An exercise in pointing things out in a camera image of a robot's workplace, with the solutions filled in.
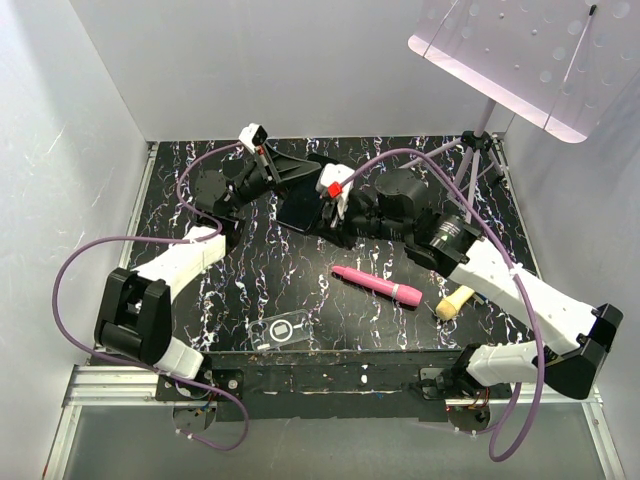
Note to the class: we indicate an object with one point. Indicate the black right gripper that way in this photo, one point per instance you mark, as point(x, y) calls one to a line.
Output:
point(339, 233)

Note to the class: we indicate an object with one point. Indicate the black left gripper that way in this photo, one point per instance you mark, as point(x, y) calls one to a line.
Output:
point(275, 167)

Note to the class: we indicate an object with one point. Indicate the black smartphone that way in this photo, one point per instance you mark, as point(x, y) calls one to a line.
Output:
point(301, 210)

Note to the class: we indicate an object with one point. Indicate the clear phone case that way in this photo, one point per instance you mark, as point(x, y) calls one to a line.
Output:
point(280, 330)

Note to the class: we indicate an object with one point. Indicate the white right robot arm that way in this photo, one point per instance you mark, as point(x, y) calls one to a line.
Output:
point(571, 338)

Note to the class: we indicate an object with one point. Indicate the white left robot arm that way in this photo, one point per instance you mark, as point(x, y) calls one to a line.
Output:
point(135, 316)

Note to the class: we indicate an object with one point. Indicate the pink toy microphone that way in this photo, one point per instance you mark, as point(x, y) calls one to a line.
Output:
point(402, 293)

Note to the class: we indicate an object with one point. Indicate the cream wooden toy microphone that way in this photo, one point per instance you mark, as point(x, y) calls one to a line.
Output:
point(450, 306)

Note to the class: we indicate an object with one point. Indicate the lilac music stand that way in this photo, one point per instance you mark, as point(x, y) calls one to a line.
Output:
point(560, 81)

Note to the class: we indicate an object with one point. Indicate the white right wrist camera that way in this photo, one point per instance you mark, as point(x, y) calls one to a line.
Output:
point(335, 182)

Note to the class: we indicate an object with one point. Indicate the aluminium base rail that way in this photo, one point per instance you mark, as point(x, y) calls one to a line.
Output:
point(117, 386)

